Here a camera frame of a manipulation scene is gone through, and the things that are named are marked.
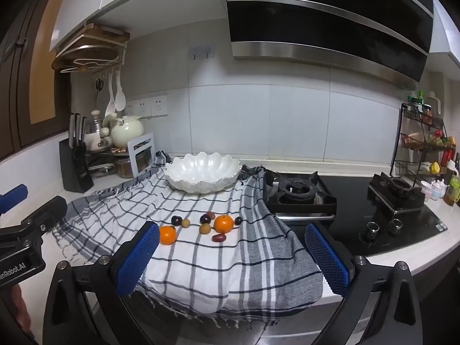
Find black knife block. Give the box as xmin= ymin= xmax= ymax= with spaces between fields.
xmin=59 ymin=112 xmax=95 ymax=193

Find white rice paddle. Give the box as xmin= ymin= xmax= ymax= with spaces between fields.
xmin=104 ymin=72 xmax=116 ymax=116
xmin=114 ymin=72 xmax=126 ymax=112

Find white metal pot stand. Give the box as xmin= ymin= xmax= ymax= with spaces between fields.
xmin=127 ymin=133 xmax=156 ymax=178

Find small white seasoning jars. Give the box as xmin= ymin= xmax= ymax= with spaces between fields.
xmin=420 ymin=179 xmax=449 ymax=201

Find white power outlets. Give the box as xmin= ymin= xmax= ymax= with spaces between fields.
xmin=125 ymin=95 xmax=168 ymax=118

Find wooden cutting board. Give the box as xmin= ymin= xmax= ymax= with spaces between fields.
xmin=52 ymin=23 xmax=131 ymax=70

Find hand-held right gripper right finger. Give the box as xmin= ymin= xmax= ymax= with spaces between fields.
xmin=305 ymin=221 xmax=423 ymax=345

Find black wire spice rack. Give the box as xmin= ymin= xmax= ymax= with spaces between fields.
xmin=391 ymin=102 xmax=457 ymax=188

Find green-capped bottle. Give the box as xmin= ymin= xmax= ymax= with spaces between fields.
xmin=407 ymin=91 xmax=425 ymax=113

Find white plastic container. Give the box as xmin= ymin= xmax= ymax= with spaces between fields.
xmin=424 ymin=91 xmax=441 ymax=116

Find cream ceramic pot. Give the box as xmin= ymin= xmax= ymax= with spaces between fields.
xmin=110 ymin=115 xmax=145 ymax=148

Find black gas stove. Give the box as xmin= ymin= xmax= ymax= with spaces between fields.
xmin=264 ymin=170 xmax=448 ymax=258

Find green plastic bottle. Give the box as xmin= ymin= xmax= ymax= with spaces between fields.
xmin=443 ymin=173 xmax=460 ymax=208

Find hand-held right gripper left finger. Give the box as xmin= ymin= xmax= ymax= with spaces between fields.
xmin=43 ymin=221 xmax=160 ymax=345

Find red sauce bottle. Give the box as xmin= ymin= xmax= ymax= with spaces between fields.
xmin=441 ymin=147 xmax=455 ymax=174

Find black range hood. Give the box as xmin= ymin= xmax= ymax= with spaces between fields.
xmin=221 ymin=0 xmax=435 ymax=83

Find black stove burner grate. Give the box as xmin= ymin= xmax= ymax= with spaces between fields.
xmin=367 ymin=172 xmax=427 ymax=212
xmin=265 ymin=170 xmax=338 ymax=221

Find white scalloped bowl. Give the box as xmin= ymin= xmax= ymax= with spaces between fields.
xmin=163 ymin=153 xmax=242 ymax=193

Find steel cooking pot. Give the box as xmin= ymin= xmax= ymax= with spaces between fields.
xmin=115 ymin=151 xmax=149 ymax=179

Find small white lidded pot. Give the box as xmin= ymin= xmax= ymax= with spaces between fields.
xmin=85 ymin=110 xmax=112 ymax=152

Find grey checked cloth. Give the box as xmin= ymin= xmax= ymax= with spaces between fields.
xmin=52 ymin=154 xmax=324 ymax=327

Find white wall rack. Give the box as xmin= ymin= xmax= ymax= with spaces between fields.
xmin=54 ymin=34 xmax=129 ymax=76

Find brown wooden door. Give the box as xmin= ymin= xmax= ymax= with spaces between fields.
xmin=0 ymin=0 xmax=72 ymax=160

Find steel pan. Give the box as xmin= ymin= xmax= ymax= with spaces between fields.
xmin=88 ymin=163 xmax=118 ymax=179

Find orange tangerine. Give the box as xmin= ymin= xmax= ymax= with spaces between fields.
xmin=214 ymin=215 xmax=233 ymax=233
xmin=159 ymin=226 xmax=178 ymax=246

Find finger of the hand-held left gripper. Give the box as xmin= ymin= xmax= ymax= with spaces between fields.
xmin=22 ymin=196 xmax=68 ymax=238
xmin=0 ymin=184 xmax=28 ymax=216

